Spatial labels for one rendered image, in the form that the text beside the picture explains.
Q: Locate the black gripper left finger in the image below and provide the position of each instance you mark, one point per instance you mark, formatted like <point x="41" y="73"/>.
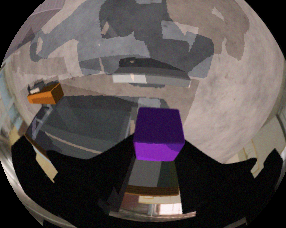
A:
<point x="106" y="174"/>

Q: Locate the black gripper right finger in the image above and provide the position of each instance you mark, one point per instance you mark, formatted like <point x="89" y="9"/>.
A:
<point x="201" y="177"/>

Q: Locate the small purple block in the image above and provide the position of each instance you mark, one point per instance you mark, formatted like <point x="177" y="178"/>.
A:
<point x="158" y="134"/>

